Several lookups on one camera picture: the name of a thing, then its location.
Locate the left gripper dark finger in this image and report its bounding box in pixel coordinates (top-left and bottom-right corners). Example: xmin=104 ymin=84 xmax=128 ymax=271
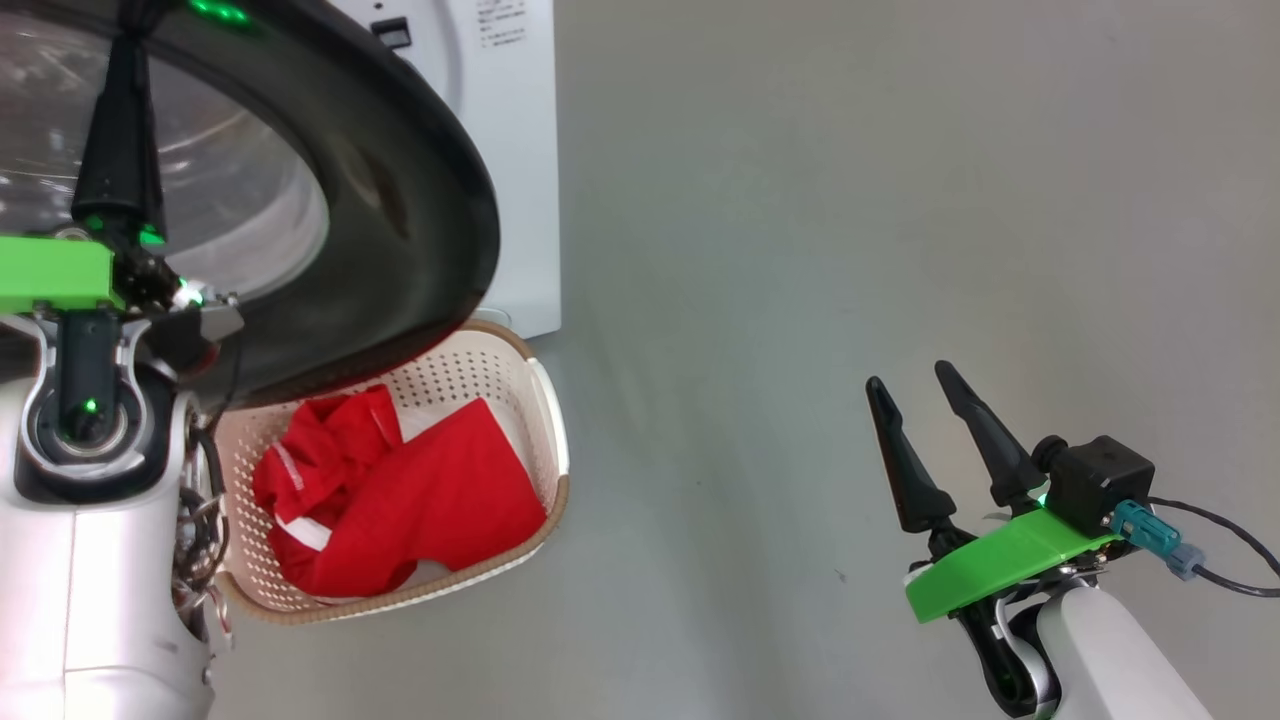
xmin=72 ymin=38 xmax=167 ymax=237

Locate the round black-rimmed glass door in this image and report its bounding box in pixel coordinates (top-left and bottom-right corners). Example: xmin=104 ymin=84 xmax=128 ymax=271
xmin=0 ymin=0 xmax=501 ymax=411

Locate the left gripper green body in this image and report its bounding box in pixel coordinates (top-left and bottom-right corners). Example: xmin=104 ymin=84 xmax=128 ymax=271
xmin=0 ymin=228 xmax=201 ymax=316

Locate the white front-load washing machine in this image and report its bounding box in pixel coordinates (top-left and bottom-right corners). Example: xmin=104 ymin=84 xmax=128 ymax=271
xmin=328 ymin=0 xmax=561 ymax=341

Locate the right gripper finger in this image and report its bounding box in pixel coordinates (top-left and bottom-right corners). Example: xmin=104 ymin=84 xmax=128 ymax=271
xmin=935 ymin=361 xmax=1048 ymax=511
xmin=866 ymin=376 xmax=958 ymax=534

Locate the right teal cable connector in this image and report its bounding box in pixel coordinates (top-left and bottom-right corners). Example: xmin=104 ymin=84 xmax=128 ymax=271
xmin=1110 ymin=500 xmax=1182 ymax=557

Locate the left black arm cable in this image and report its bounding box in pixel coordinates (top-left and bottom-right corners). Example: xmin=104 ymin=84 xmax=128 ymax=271
xmin=170 ymin=335 xmax=247 ymax=646

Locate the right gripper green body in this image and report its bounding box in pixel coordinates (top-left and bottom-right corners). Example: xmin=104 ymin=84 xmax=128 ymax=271
xmin=905 ymin=510 xmax=1121 ymax=626

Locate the cream perforated laundry basket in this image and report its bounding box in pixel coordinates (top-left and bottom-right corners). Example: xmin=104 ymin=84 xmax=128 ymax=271
xmin=205 ymin=320 xmax=571 ymax=627

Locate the black text notice sticker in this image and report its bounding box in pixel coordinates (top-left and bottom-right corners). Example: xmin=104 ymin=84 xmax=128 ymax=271
xmin=475 ymin=0 xmax=531 ymax=49

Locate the right black camera cable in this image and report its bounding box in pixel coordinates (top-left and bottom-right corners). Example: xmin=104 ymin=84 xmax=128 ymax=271
xmin=1148 ymin=497 xmax=1280 ymax=599

